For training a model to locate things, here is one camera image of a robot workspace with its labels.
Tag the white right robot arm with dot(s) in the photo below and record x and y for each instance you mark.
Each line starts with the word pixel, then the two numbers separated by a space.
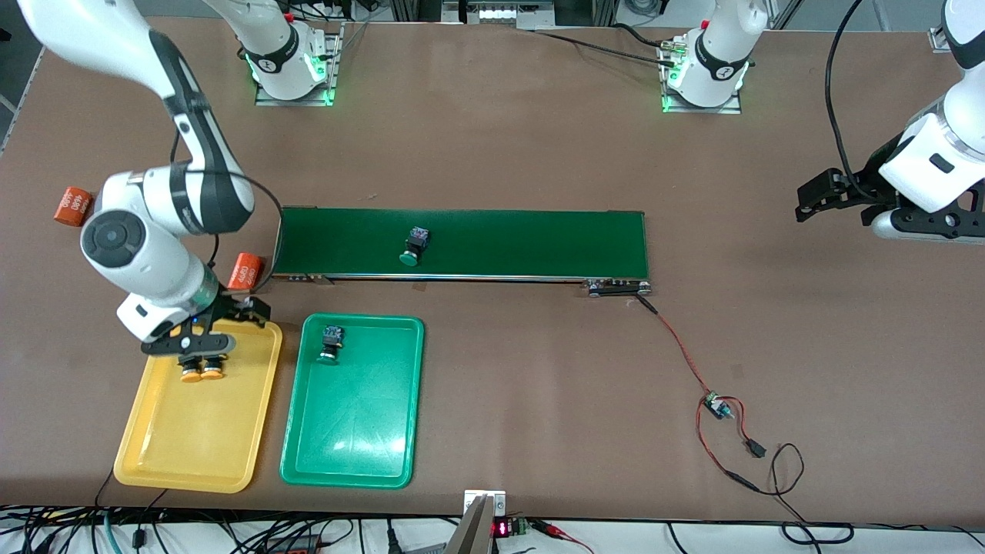
pixel 146 254

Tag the small green controller board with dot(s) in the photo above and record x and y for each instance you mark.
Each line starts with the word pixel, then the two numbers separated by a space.
pixel 716 404

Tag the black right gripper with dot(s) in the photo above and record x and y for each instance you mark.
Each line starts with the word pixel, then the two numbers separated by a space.
pixel 225 305

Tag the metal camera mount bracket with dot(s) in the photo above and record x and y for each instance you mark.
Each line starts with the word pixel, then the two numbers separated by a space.
pixel 485 500

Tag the aluminium frame with white box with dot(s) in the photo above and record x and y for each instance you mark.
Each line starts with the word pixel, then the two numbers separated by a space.
pixel 496 14

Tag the red clip lead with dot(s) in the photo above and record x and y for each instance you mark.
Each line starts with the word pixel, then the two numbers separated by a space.
pixel 550 528

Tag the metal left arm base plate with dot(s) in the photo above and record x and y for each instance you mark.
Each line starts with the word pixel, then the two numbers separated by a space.
pixel 731 110

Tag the orange 4680 cylinder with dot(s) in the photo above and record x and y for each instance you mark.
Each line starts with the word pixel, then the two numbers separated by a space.
pixel 246 269
pixel 73 206

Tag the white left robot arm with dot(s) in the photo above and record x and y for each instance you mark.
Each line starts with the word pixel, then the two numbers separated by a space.
pixel 723 54

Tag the green mushroom push button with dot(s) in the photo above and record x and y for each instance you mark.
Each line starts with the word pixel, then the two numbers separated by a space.
pixel 414 246
pixel 332 342

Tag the aluminium frame post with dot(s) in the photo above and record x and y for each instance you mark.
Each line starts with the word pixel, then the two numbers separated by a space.
pixel 937 40

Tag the yellow mushroom push button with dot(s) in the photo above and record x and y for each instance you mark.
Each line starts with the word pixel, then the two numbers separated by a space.
pixel 213 373
pixel 191 376

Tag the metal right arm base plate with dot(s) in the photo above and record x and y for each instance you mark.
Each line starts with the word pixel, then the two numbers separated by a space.
pixel 335 54

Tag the yellow plastic tray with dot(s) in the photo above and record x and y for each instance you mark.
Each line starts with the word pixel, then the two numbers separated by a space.
pixel 196 431

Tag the red LED display module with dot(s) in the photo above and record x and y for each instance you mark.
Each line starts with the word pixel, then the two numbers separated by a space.
pixel 504 528

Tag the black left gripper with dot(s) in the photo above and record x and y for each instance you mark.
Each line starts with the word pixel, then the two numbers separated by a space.
pixel 870 176

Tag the green conveyor belt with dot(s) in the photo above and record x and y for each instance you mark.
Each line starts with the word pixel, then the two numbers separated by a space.
pixel 523 242

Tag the green plastic tray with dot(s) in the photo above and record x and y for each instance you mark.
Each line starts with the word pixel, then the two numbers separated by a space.
pixel 350 415

